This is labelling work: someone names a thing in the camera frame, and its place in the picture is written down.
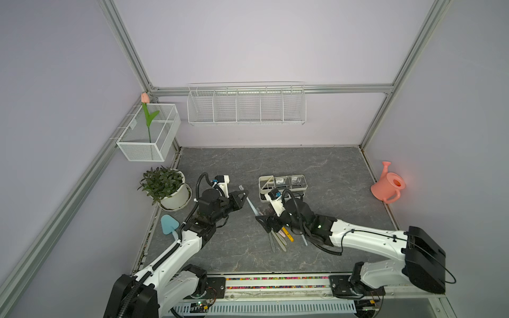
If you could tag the white vented cable duct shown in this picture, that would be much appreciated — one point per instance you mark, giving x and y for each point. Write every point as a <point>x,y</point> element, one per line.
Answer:
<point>268,309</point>

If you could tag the potted green plant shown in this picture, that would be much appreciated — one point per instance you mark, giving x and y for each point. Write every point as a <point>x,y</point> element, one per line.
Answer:
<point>166,187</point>

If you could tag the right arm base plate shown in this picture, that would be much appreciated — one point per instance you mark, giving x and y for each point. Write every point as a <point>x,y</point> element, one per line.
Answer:
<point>345,287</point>

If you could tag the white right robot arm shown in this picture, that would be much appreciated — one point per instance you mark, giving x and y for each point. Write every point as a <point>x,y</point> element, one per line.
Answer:
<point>411,256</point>

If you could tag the pink watering can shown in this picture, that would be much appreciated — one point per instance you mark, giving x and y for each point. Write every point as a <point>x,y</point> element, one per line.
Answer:
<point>389,186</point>

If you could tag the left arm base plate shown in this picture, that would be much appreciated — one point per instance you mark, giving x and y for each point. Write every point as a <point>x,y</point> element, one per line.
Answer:
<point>210,288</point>

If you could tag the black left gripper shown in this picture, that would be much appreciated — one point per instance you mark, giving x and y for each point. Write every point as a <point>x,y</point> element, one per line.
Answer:
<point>237,203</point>

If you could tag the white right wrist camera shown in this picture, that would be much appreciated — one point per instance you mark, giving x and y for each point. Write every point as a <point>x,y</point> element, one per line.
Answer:
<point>275,199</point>

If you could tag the white toothbrush holder caddy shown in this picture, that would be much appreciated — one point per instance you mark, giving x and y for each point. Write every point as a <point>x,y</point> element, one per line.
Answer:
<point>295,183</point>

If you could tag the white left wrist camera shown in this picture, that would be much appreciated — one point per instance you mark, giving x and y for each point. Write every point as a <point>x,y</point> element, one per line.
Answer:
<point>220,183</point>

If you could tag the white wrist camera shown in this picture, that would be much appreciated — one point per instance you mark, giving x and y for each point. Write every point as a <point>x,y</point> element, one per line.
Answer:
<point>275,199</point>
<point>220,183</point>

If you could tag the white mesh basket small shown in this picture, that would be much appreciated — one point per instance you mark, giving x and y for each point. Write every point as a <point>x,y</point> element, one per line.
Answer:
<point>134,143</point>

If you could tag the pink artificial tulip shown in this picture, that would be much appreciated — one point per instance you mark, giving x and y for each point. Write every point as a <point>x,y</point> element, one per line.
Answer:
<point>149,117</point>

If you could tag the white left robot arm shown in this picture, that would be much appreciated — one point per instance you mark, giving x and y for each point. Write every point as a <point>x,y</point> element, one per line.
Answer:
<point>165,282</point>

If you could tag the yellow toothbrush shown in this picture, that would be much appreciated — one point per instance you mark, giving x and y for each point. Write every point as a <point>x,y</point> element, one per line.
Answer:
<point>287,234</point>

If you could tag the teal garden trowel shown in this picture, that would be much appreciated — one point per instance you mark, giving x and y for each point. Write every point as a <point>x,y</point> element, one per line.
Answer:
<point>169,226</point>

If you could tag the white wire basket long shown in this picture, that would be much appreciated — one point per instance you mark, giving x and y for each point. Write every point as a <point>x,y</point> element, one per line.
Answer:
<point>246,103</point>

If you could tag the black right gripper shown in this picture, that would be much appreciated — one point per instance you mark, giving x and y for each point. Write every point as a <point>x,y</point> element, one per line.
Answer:
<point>266,219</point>

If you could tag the teal thin toothbrush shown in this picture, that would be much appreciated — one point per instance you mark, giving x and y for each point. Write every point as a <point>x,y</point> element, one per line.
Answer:
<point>304,239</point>

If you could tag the light blue toothbrush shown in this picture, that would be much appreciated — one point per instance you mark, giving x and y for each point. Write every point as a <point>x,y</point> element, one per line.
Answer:
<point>254,209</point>

